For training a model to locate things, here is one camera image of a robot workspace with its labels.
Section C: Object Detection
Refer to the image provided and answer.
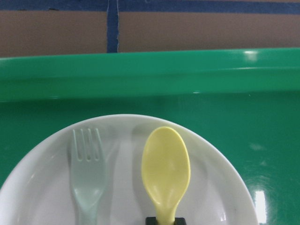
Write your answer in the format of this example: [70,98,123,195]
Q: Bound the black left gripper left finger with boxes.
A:
[145,217,158,225]

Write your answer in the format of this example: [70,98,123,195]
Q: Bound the white round plate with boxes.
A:
[0,114,258,225]

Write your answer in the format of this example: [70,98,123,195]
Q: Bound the pale green plastic fork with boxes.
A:
[70,128,107,225]

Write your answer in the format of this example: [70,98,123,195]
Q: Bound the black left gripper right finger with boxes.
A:
[174,217,186,225]

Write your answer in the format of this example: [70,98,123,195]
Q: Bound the green plastic tray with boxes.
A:
[0,48,300,225]

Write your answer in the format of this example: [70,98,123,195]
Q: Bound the yellow plastic spoon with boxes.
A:
[141,127,191,225]

